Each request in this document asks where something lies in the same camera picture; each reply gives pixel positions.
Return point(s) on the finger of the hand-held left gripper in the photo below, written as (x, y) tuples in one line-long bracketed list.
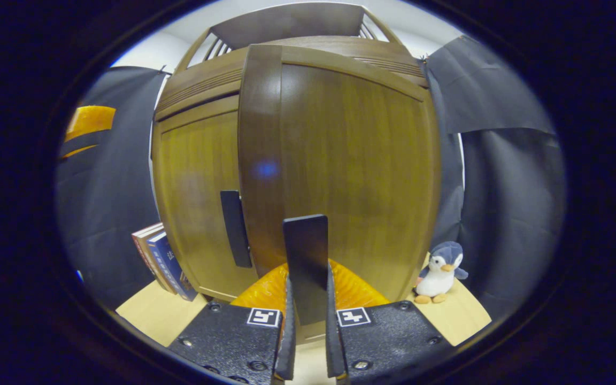
[(91, 120)]

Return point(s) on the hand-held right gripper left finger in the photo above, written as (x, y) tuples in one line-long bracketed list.
[(286, 353)]

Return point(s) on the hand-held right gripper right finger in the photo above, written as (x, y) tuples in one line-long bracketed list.
[(332, 353)]

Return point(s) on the wooden cabinet door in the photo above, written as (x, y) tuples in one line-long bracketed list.
[(356, 171), (195, 171)]

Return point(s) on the wooden double-door shoe cabinet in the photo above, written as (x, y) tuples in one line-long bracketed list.
[(286, 21)]

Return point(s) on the penguin plush toy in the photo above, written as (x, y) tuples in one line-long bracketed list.
[(437, 275)]

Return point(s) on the blue book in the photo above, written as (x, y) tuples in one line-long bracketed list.
[(169, 267)]

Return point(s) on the black backdrop cloth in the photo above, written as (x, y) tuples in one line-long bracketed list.
[(500, 214)]

